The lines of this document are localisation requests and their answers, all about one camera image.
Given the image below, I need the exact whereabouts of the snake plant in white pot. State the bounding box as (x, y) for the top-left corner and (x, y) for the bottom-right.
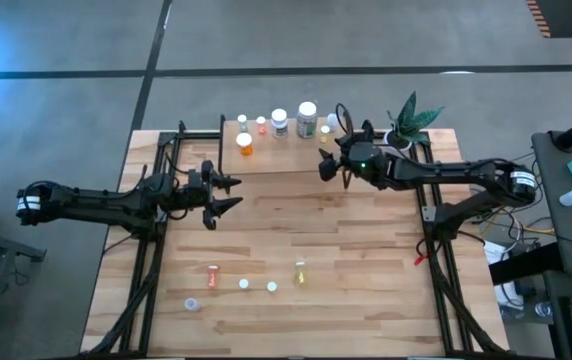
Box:
(383, 90), (446, 151)

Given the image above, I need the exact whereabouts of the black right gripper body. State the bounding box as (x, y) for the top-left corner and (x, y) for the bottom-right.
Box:
(338, 148), (367, 186)

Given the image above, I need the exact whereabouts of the white aspirin bottle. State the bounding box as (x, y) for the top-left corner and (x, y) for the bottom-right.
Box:
(270, 108), (290, 140)

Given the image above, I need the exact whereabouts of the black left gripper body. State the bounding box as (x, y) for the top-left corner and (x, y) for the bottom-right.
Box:
(167, 158), (219, 232)

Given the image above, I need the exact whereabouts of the white power strip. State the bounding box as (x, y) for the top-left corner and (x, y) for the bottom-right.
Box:
(495, 279), (525, 319)

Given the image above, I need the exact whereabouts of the black aluminium rig frame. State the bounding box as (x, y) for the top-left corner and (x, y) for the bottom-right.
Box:
(78, 119), (510, 359)

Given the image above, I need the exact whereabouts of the orange pill bottle white cap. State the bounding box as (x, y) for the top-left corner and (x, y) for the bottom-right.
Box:
(235, 132), (255, 158)

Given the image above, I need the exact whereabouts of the large green-labelled supplement bottle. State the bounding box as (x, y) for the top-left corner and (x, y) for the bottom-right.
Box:
(295, 101), (319, 140)

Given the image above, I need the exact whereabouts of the wooden shelf black metal frame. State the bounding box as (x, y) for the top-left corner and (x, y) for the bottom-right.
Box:
(217, 109), (356, 195)

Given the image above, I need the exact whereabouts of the yellow cable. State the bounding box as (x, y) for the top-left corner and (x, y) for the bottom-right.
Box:
(478, 209), (557, 236)

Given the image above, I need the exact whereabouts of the white power adapter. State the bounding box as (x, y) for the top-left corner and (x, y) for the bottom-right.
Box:
(483, 239), (507, 266)

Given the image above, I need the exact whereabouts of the dark grey side table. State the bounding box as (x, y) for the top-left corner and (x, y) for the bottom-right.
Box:
(530, 127), (572, 281)

